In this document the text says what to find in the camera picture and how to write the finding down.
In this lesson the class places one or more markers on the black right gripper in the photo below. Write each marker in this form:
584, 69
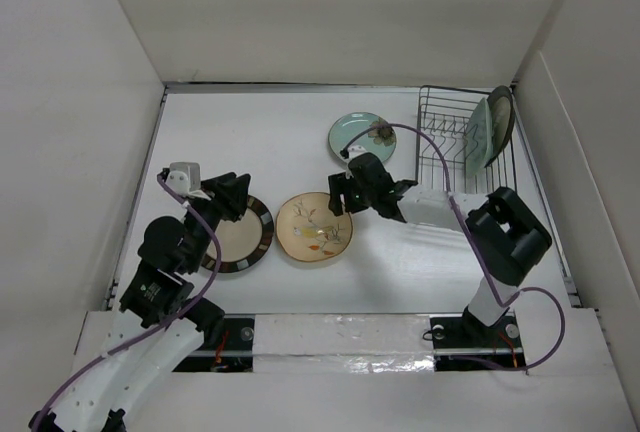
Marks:
337, 184

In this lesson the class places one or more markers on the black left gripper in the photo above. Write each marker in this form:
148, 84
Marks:
227, 193

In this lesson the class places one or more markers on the brown striped rim plate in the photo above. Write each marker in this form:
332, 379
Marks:
243, 243

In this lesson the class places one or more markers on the cream bird pattern plate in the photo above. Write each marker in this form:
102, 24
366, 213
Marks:
308, 231

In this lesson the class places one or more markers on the teal round flower plate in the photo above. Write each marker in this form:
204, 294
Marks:
372, 132

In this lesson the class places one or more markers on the light green rectangular plate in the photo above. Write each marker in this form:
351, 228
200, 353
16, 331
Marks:
478, 139

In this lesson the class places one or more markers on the grey rimmed cream round plate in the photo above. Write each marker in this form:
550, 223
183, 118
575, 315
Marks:
501, 107

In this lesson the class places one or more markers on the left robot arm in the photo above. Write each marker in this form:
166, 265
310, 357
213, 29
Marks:
160, 318

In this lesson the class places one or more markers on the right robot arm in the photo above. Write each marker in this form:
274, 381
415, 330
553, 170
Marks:
506, 237

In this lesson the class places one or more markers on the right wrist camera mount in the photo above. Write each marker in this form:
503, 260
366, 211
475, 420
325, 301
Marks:
352, 152

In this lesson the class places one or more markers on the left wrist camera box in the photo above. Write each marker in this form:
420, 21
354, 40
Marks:
184, 177

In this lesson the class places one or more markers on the black wire dish rack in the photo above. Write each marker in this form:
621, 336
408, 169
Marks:
443, 115

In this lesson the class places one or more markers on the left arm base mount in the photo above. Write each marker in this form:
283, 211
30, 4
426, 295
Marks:
231, 352

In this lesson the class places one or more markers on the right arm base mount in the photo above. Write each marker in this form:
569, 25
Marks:
458, 350

